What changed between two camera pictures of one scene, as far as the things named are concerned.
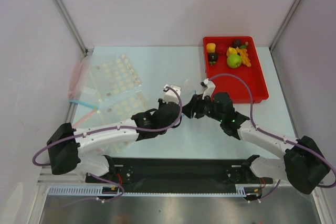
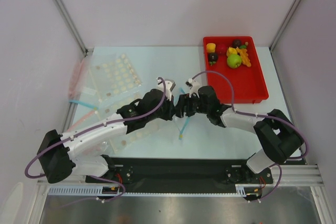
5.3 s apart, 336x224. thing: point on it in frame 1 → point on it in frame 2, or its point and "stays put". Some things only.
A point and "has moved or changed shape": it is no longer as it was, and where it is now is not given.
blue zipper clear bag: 187,92 has moved or changed shape
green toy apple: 234,61 stays put
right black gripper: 197,106 stays put
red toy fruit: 221,48 stays put
